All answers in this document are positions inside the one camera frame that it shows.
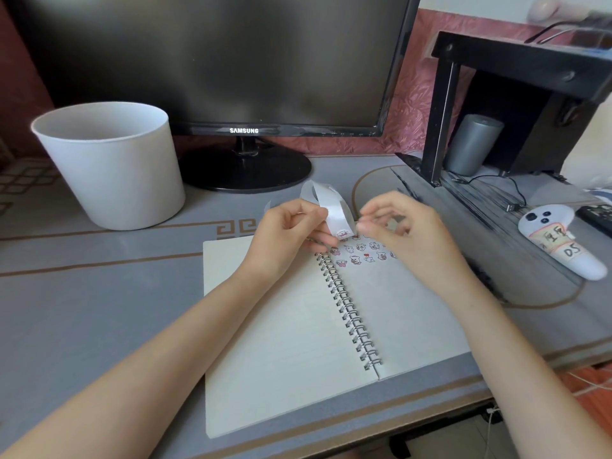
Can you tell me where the grey patterned desk mat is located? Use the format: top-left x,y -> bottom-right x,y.
0,152 -> 612,459

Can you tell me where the white plastic waste bin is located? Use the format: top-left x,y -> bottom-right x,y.
31,101 -> 186,231

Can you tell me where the thin white cable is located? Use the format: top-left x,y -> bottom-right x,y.
483,370 -> 612,459

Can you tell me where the person's right forearm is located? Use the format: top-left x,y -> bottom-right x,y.
444,277 -> 612,459

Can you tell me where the person's left forearm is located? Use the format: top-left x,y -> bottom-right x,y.
0,262 -> 288,459

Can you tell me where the person's left hand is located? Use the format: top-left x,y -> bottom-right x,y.
244,200 -> 338,282

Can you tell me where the black cable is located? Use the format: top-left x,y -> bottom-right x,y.
454,173 -> 527,211

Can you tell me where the person's right hand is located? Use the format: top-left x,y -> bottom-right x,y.
356,191 -> 479,302

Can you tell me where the white labelled VR controller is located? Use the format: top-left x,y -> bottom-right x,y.
518,205 -> 609,282

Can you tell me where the cream spiral notebook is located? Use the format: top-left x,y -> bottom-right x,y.
203,219 -> 472,439

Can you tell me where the black computer monitor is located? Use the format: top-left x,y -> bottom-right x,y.
7,0 -> 423,193

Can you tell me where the black shelf frame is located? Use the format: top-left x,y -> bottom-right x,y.
394,31 -> 612,187

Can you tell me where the white sticker strip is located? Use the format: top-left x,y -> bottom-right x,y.
264,180 -> 357,242

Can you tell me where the grey cylindrical speaker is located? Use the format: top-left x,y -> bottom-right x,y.
444,114 -> 506,177

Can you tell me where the black wire frame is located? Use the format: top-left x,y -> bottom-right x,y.
523,21 -> 608,46

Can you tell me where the orange woven bag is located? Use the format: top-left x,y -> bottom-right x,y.
564,365 -> 612,426

